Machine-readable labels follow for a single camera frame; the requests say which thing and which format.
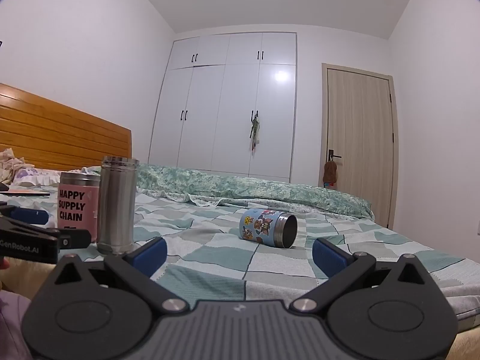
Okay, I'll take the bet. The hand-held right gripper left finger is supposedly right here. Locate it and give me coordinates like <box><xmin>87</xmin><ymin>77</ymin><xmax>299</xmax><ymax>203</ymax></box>
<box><xmin>47</xmin><ymin>237</ymin><xmax>188</xmax><ymax>314</ymax></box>

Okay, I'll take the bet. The pink lettered cup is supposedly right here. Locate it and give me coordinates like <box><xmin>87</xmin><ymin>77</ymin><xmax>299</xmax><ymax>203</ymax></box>
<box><xmin>56</xmin><ymin>171</ymin><xmax>101</xmax><ymax>243</ymax></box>

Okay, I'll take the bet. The light wooden door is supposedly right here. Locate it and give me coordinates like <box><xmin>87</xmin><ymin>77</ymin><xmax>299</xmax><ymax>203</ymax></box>
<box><xmin>318</xmin><ymin>62</ymin><xmax>399</xmax><ymax>230</ymax></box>

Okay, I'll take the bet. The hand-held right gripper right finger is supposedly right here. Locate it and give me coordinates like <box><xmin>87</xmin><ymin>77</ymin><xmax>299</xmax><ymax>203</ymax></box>
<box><xmin>293</xmin><ymin>237</ymin><xmax>433</xmax><ymax>314</ymax></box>

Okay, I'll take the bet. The green checked bed sheet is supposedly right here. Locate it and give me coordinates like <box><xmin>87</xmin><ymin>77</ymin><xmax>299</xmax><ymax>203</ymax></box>
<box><xmin>0</xmin><ymin>179</ymin><xmax>480</xmax><ymax>331</ymax></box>

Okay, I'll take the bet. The person's purple clothing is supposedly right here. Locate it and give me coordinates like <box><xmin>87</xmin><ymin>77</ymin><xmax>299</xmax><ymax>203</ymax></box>
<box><xmin>0</xmin><ymin>292</ymin><xmax>31</xmax><ymax>360</ymax></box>

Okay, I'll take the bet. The tall stainless steel cup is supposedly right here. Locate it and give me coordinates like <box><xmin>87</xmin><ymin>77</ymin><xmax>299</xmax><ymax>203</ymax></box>
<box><xmin>96</xmin><ymin>155</ymin><xmax>140</xmax><ymax>256</ymax></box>

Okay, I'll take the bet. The hanging tassel ornament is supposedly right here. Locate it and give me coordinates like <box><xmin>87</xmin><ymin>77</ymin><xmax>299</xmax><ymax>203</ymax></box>
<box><xmin>247</xmin><ymin>110</ymin><xmax>262</xmax><ymax>155</ymax></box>

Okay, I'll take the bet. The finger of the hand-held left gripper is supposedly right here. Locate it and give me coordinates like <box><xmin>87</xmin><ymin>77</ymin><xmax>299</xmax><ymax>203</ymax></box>
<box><xmin>56</xmin><ymin>229</ymin><xmax>93</xmax><ymax>249</ymax></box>
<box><xmin>0</xmin><ymin>201</ymin><xmax>50</xmax><ymax>228</ymax></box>

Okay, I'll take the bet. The wooden headboard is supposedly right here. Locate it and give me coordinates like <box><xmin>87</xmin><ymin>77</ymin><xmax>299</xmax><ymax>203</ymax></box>
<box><xmin>0</xmin><ymin>83</ymin><xmax>133</xmax><ymax>176</ymax></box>

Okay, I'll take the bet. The cream crumpled cloth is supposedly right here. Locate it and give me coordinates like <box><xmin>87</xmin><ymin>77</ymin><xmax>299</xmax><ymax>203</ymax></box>
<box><xmin>0</xmin><ymin>148</ymin><xmax>37</xmax><ymax>185</ymax></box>

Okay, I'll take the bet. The green floral quilt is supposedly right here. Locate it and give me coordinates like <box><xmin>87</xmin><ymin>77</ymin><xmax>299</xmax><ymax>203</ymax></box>
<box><xmin>74</xmin><ymin>163</ymin><xmax>376</xmax><ymax>221</ymax></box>

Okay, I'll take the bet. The white wardrobe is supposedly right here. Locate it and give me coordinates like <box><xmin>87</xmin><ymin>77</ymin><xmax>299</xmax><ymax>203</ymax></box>
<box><xmin>148</xmin><ymin>31</ymin><xmax>298</xmax><ymax>184</ymax></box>

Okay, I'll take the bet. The brown hanging plush toy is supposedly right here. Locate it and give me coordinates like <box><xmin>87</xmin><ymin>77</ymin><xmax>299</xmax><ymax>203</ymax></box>
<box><xmin>322</xmin><ymin>159</ymin><xmax>339</xmax><ymax>189</ymax></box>

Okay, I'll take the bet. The purple floral pillow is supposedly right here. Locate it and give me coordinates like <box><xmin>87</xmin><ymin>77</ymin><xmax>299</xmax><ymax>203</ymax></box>
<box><xmin>10</xmin><ymin>166</ymin><xmax>63</xmax><ymax>189</ymax></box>

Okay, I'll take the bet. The flat dark tablet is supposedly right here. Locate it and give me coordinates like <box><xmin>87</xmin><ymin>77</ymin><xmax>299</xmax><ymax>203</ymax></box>
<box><xmin>0</xmin><ymin>190</ymin><xmax>51</xmax><ymax>198</ymax></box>

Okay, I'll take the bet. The blue cartoon print cup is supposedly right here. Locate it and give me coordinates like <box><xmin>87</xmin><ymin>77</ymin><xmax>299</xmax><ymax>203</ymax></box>
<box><xmin>239</xmin><ymin>208</ymin><xmax>299</xmax><ymax>249</ymax></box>

